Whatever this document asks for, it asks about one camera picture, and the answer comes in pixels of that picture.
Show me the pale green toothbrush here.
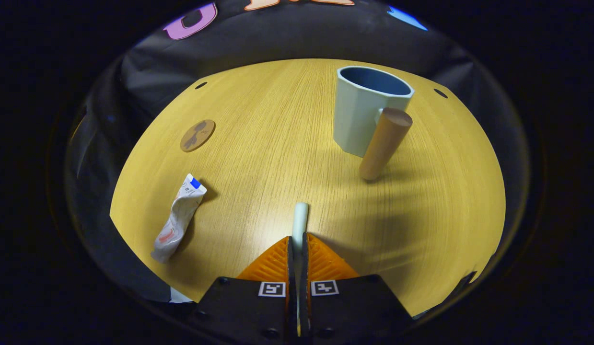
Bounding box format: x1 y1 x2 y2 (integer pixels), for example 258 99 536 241
291 202 311 336

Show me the round brown coaster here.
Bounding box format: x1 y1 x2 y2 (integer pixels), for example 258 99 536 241
180 119 216 153

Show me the pale cup with wooden handle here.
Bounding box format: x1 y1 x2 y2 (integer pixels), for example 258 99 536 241
333 66 415 182

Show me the white toothpaste tube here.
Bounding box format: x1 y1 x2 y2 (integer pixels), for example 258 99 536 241
151 173 208 263

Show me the wooden desktop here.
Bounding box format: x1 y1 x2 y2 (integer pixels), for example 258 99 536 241
109 58 507 317

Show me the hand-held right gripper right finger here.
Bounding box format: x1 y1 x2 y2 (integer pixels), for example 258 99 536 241
302 232 415 345

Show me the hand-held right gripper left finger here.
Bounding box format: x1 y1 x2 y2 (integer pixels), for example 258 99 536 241
194 235 297 345

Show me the black backdrop cloth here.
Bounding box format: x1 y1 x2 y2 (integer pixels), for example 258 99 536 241
64 0 530 307

